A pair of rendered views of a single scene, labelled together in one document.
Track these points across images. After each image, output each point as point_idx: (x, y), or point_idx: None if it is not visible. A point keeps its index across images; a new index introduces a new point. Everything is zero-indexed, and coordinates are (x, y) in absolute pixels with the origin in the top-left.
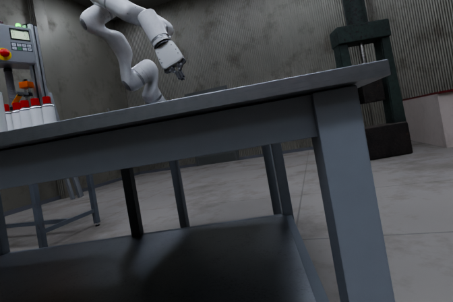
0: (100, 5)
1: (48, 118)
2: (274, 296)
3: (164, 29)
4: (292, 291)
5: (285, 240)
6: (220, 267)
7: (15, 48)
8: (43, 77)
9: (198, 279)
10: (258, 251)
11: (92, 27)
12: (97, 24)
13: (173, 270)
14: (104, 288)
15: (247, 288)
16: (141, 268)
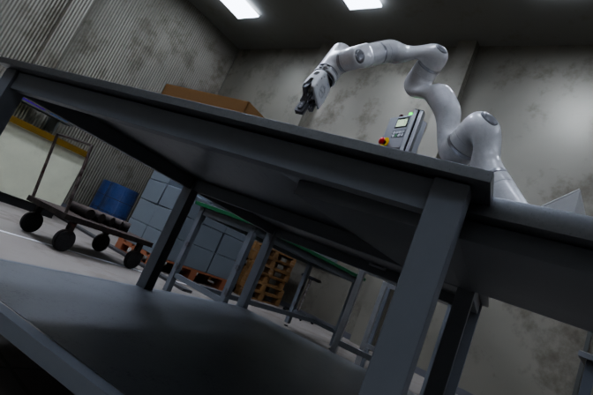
0: (391, 63)
1: None
2: (62, 317)
3: (326, 59)
4: (44, 318)
5: None
6: (176, 359)
7: (393, 135)
8: None
9: (175, 347)
10: (167, 380)
11: (406, 91)
12: (409, 85)
13: (223, 362)
14: (243, 351)
15: (103, 330)
16: (263, 369)
